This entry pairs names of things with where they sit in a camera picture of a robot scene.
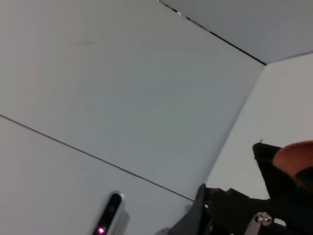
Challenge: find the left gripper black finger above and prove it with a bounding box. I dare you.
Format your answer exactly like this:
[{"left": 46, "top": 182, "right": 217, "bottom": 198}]
[
  {"left": 212, "top": 217, "right": 249, "bottom": 235},
  {"left": 205, "top": 187, "right": 286, "bottom": 222}
]

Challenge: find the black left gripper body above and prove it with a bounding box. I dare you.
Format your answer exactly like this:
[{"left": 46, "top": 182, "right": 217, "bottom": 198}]
[{"left": 171, "top": 183, "right": 214, "bottom": 235}]

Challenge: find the silver zipper pull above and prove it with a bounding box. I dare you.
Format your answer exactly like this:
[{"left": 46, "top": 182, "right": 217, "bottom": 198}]
[{"left": 246, "top": 211, "right": 273, "bottom": 235}]

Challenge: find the black bag with brown handles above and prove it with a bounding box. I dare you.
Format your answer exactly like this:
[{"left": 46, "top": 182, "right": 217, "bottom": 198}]
[{"left": 252, "top": 139, "right": 313, "bottom": 221}]

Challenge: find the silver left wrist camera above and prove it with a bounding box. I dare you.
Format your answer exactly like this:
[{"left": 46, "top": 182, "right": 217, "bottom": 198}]
[{"left": 93, "top": 190, "right": 130, "bottom": 235}]

